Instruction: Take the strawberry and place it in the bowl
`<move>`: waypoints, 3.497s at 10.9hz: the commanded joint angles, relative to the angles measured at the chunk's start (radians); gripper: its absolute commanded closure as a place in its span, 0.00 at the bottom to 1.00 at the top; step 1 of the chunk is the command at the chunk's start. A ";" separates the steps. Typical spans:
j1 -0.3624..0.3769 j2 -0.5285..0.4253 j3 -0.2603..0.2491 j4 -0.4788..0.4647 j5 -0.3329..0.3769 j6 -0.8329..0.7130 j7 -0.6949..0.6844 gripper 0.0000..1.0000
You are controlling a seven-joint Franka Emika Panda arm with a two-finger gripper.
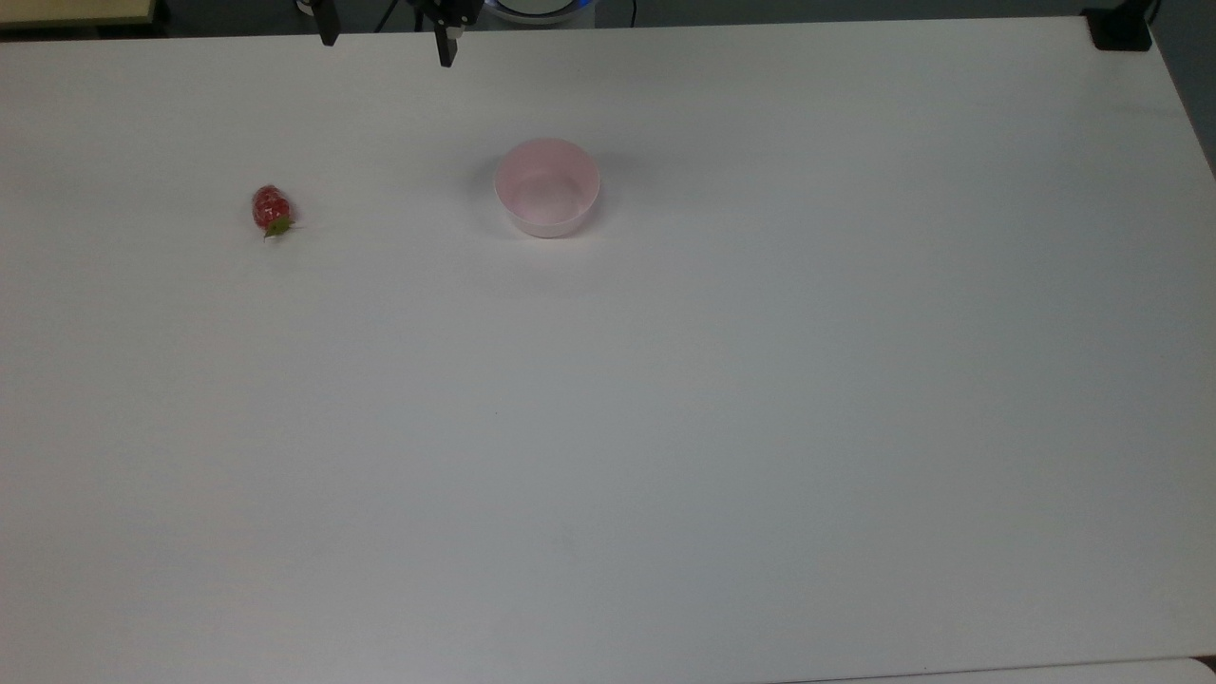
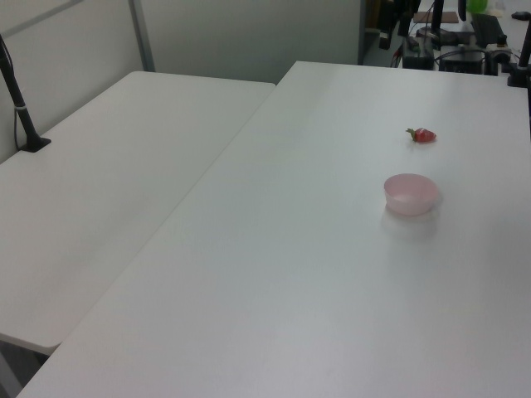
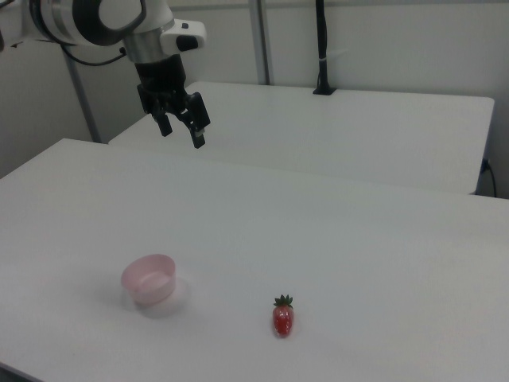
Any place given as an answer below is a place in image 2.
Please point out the red strawberry with green leaves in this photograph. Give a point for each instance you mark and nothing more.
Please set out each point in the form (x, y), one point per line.
(424, 135)

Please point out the pink translucent plastic bowl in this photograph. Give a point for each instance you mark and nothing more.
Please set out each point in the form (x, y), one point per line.
(410, 195)

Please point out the white side table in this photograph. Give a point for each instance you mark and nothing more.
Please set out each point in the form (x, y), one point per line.
(103, 174)

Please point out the black equipment box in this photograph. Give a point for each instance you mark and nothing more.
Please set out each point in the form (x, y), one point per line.
(417, 59)

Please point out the black monitor stand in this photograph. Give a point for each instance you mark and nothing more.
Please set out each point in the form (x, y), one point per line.
(436, 18)

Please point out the brown flat board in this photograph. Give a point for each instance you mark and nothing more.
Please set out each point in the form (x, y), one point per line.
(450, 17)

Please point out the green round object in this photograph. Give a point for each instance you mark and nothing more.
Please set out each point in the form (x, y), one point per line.
(477, 4)

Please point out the black pole with table clamp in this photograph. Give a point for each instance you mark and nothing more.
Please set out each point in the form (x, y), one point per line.
(523, 49)

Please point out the black computer mouse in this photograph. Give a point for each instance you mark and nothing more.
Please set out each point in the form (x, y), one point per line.
(521, 16)

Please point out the grey metal partition post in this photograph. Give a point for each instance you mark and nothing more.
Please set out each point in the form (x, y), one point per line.
(142, 37)

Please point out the black camera pole with base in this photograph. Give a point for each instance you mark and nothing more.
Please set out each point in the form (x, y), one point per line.
(16, 97)

